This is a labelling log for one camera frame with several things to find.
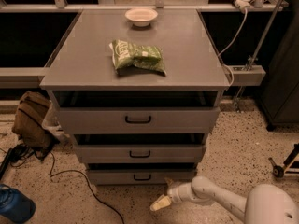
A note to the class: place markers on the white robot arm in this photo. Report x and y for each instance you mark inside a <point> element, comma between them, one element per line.
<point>265,204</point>

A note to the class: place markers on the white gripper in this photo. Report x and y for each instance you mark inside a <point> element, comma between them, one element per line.
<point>175,193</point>

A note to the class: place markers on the blue water jug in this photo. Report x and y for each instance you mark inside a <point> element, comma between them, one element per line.
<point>15,206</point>

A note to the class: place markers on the metal stand pole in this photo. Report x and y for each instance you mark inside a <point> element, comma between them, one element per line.
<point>251,61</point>

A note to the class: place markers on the green snack bag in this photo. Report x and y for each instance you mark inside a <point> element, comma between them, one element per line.
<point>127,54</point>

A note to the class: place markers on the brown fabric bag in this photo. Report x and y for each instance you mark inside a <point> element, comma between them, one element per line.
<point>29,117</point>

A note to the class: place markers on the black wheeled cart leg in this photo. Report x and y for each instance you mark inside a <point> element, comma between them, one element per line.
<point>289,166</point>

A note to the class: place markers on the white ceramic bowl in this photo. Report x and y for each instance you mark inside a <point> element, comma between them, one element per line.
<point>141,17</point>

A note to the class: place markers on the grey drawer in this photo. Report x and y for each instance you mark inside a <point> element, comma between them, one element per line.
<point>139,173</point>
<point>137,120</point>
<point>139,154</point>

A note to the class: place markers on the dark cabinet right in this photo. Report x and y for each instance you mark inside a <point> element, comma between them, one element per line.
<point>279,96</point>

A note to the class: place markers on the grey drawer cabinet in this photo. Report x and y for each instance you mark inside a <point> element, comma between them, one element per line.
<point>82,75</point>

